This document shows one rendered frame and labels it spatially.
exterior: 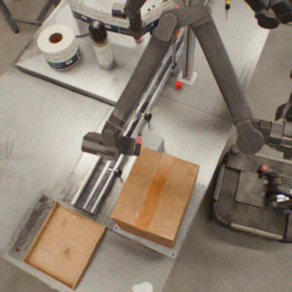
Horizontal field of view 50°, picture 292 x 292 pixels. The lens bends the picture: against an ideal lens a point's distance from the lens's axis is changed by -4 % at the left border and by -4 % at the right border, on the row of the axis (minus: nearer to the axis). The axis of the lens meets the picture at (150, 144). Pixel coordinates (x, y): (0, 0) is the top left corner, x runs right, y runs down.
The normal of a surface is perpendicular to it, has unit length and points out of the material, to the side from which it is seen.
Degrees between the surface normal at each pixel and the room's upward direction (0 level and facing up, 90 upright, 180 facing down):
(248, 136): 51
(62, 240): 0
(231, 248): 0
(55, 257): 0
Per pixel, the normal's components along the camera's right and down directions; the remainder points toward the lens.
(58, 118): -0.06, -0.41
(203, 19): -0.22, 0.40
